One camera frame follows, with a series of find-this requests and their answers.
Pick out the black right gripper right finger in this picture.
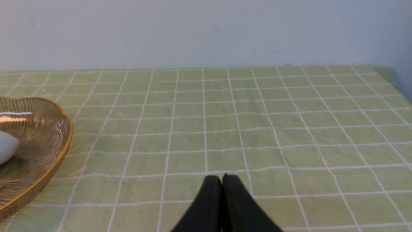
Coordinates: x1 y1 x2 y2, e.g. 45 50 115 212
221 174 282 232

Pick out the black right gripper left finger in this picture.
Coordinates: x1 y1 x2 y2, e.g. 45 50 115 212
171 175 222 232

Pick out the white radish with green leaves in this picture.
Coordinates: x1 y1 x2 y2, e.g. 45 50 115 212
0 131 20 165

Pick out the green checked tablecloth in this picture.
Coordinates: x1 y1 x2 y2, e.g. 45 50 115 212
1 65 411 232

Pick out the amber glass ribbed plate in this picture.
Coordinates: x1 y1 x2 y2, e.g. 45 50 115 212
0 96 74 221

